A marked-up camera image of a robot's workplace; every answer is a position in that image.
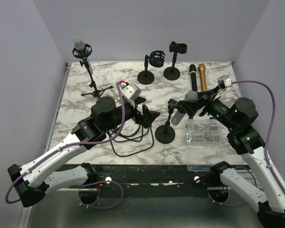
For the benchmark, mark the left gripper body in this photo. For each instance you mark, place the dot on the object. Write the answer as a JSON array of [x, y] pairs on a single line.
[[131, 112]]

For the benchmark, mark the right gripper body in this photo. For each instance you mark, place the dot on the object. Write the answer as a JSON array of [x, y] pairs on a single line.
[[216, 108]]

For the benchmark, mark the glitter microphone silver grille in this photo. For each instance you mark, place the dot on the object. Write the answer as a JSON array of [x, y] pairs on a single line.
[[191, 96]]

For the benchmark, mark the black round base stand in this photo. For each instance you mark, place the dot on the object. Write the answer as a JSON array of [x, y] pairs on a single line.
[[165, 134]]

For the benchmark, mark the black clip microphone stand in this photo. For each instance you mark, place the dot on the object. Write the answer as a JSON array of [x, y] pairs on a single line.
[[172, 73]]

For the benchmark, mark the black microphone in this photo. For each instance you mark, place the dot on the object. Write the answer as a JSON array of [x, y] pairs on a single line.
[[192, 70]]

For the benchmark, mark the gold microphone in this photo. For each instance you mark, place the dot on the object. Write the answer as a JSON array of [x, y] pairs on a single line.
[[202, 75]]

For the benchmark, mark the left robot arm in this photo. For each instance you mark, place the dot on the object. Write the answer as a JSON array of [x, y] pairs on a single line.
[[34, 180]]

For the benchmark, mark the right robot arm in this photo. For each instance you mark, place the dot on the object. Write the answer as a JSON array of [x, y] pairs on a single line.
[[268, 202]]

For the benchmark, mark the silver microphone on tripod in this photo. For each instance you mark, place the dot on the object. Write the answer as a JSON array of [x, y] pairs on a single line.
[[82, 51]]

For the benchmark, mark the clear plastic screw box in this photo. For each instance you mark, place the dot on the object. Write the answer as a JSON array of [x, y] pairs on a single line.
[[204, 141]]

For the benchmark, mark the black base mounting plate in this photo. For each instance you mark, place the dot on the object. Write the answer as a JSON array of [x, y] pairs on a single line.
[[150, 181]]

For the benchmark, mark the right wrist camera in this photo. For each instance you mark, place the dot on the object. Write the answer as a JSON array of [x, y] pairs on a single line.
[[224, 82]]

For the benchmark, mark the black tripod shock mount stand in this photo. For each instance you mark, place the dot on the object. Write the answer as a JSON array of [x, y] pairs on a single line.
[[97, 92]]

